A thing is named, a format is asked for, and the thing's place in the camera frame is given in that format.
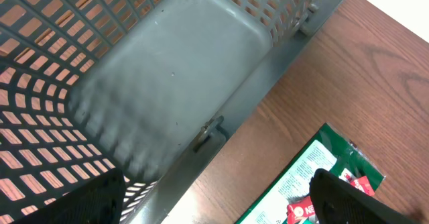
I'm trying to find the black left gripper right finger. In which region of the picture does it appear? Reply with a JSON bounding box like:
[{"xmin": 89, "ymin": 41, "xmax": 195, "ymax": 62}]
[{"xmin": 309, "ymin": 168, "xmax": 414, "ymax": 224}]

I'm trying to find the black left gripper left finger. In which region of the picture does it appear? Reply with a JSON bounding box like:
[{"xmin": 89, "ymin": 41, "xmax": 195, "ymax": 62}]
[{"xmin": 16, "ymin": 168, "xmax": 126, "ymax": 224}]

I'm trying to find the red Nescafe coffee stick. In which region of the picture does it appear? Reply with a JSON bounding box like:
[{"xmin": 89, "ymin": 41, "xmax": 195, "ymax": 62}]
[{"xmin": 286, "ymin": 172, "xmax": 377, "ymax": 223}]

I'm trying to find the green white package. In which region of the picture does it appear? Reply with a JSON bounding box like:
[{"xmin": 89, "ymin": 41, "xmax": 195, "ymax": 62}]
[{"xmin": 237, "ymin": 123, "xmax": 385, "ymax": 224}]

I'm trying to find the grey plastic mesh basket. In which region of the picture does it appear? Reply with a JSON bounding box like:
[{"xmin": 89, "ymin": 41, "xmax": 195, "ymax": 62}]
[{"xmin": 1, "ymin": 0, "xmax": 343, "ymax": 223}]

